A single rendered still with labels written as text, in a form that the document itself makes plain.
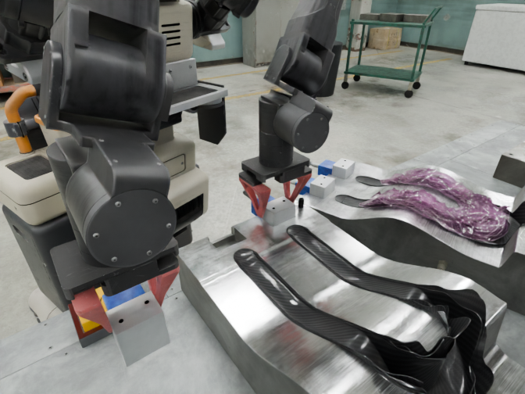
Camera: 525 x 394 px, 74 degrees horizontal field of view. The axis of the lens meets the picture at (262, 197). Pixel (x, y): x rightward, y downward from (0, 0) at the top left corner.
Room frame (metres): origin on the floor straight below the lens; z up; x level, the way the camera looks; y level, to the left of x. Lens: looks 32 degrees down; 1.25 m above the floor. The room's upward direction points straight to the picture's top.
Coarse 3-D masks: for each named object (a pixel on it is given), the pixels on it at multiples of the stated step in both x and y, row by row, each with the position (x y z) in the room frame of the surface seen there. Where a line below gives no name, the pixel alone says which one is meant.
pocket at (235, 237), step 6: (234, 228) 0.49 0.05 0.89; (234, 234) 0.49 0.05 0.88; (240, 234) 0.47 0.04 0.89; (216, 240) 0.47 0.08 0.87; (222, 240) 0.47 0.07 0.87; (228, 240) 0.48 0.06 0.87; (234, 240) 0.48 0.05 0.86; (240, 240) 0.47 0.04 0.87; (216, 246) 0.46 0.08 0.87; (222, 246) 0.47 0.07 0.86; (228, 246) 0.47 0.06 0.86
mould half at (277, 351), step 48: (288, 240) 0.45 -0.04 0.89; (336, 240) 0.46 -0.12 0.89; (192, 288) 0.38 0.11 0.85; (240, 288) 0.35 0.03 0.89; (336, 288) 0.35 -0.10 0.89; (480, 288) 0.30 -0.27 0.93; (240, 336) 0.27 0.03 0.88; (288, 336) 0.26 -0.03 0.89; (432, 336) 0.23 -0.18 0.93; (288, 384) 0.20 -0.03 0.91; (336, 384) 0.18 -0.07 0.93; (384, 384) 0.18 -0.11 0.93
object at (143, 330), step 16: (112, 304) 0.27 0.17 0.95; (128, 304) 0.26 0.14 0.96; (144, 304) 0.26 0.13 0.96; (112, 320) 0.24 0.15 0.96; (128, 320) 0.24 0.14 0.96; (144, 320) 0.24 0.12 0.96; (160, 320) 0.24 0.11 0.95; (128, 336) 0.22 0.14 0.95; (144, 336) 0.23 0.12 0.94; (160, 336) 0.24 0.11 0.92; (128, 352) 0.22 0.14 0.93; (144, 352) 0.23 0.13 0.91
